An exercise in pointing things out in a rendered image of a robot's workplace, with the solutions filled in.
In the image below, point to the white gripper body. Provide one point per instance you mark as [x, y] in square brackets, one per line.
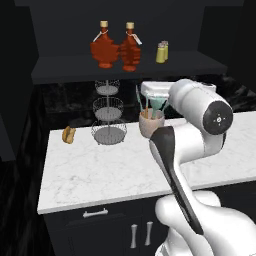
[155, 88]

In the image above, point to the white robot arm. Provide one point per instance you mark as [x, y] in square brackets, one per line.
[193, 100]

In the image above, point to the yellow shaker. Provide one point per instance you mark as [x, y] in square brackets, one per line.
[160, 55]
[166, 50]

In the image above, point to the red leaf-shaped syrup bottle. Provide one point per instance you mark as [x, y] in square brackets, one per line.
[104, 50]
[129, 51]

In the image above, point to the dark cabinet door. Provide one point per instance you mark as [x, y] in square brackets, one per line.
[13, 83]
[236, 40]

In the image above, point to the teal spatula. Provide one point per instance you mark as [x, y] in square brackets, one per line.
[157, 105]

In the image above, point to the thin teal utensil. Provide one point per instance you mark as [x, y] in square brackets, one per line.
[138, 98]

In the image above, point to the pink utensil pot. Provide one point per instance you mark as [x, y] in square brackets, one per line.
[148, 127]

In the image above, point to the yellow-brown bread piece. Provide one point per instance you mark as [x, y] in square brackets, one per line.
[68, 135]

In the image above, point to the dark drawer front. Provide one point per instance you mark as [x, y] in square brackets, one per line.
[126, 211]

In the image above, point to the dark cupboard door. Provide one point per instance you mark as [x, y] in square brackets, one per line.
[156, 238]
[100, 240]

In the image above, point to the dark open wall cabinet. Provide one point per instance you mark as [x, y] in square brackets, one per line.
[66, 68]

